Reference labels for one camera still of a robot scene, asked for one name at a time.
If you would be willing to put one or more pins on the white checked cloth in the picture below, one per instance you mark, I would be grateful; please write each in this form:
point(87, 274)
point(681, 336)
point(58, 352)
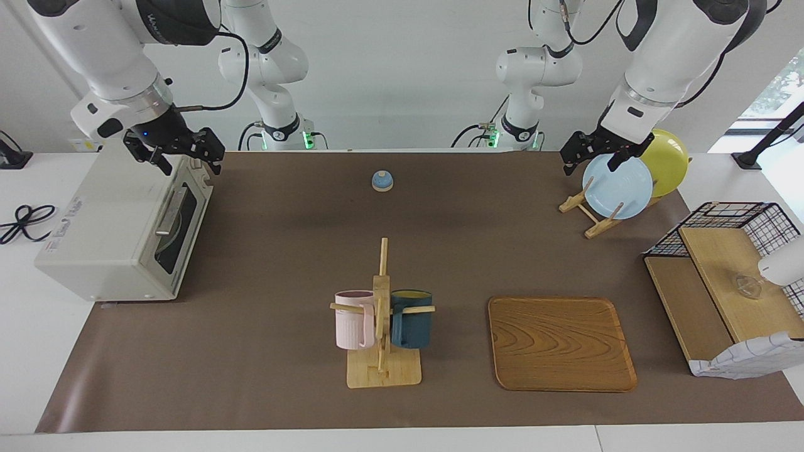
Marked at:
point(747, 361)

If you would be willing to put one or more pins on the white rounded device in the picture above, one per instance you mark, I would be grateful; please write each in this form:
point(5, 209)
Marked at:
point(785, 263)

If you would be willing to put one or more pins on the wooden plate rack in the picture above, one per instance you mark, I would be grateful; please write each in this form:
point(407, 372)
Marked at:
point(597, 227)

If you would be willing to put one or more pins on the dark blue mug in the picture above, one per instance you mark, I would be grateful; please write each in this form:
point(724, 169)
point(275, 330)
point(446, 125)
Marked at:
point(411, 326)

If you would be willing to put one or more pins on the white power strip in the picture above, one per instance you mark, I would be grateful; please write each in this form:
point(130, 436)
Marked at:
point(78, 145)

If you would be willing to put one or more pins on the black clamp stand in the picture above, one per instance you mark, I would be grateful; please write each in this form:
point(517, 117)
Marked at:
point(772, 132)

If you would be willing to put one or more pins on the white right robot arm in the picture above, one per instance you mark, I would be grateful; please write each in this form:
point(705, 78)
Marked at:
point(94, 50)

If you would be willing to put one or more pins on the brown wooden tray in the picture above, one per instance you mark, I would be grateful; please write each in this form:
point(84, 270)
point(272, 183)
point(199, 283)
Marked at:
point(559, 345)

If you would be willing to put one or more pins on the yellow plate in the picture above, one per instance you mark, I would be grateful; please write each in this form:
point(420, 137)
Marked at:
point(669, 163)

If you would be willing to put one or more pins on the wooden mug tree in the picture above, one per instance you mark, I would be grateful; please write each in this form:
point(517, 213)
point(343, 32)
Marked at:
point(383, 373)

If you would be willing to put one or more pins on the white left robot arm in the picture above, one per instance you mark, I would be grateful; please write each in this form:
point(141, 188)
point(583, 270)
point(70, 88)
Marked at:
point(666, 50)

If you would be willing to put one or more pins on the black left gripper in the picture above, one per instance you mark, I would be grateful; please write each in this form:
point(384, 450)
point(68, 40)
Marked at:
point(608, 137)

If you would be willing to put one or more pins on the small clear glass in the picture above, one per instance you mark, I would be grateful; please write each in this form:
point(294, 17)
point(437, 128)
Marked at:
point(747, 285)

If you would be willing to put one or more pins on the brown table mat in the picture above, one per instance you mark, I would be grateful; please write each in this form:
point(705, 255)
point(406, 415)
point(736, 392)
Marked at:
point(251, 351)

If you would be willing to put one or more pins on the light wooden shelf board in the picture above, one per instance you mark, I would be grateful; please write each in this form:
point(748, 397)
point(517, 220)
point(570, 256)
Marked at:
point(728, 270)

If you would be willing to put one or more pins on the small blue bell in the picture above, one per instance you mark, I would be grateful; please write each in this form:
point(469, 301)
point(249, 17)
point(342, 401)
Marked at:
point(382, 182)

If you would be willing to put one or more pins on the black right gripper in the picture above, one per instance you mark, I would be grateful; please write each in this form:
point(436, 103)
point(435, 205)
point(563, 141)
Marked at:
point(157, 129)

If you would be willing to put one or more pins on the light blue plate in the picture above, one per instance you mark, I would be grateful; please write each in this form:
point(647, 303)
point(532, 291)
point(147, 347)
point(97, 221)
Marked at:
point(619, 188)

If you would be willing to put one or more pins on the glass oven door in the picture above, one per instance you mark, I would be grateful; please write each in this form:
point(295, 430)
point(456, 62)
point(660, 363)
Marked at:
point(188, 207)

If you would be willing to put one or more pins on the black desk mount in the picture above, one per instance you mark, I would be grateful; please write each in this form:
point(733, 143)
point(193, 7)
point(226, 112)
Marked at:
point(12, 157)

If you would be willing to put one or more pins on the pink mug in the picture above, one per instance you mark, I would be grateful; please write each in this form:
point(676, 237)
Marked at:
point(352, 323)

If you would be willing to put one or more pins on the beige toaster oven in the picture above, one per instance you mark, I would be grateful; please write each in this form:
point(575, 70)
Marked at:
point(94, 251)

